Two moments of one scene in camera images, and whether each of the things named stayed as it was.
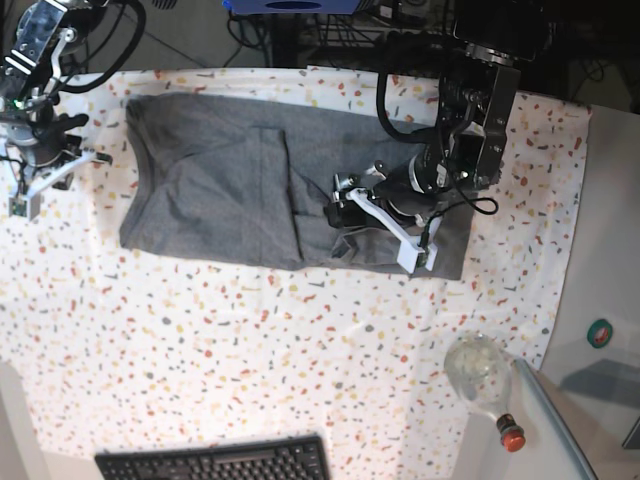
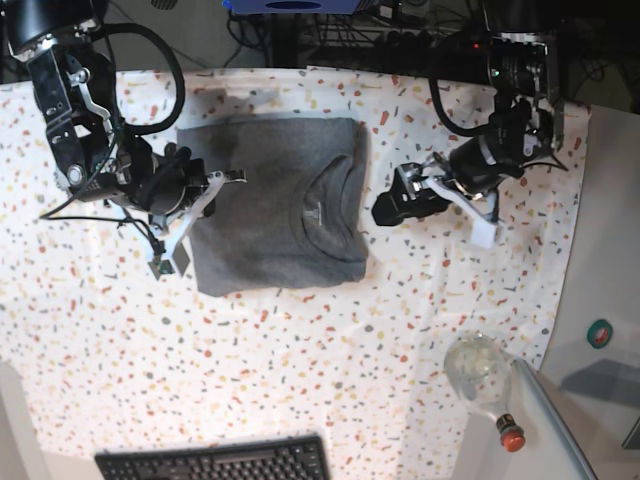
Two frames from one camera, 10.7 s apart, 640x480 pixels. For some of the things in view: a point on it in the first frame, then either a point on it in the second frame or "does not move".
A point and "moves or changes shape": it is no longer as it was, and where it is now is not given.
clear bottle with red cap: [480, 368] does not move
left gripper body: [51, 140] to [173, 183]
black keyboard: [292, 458] does not move
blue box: [250, 7] does not move
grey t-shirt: [250, 176] moves or changes shape
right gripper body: [344, 212] to [411, 194]
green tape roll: [599, 333] does not move
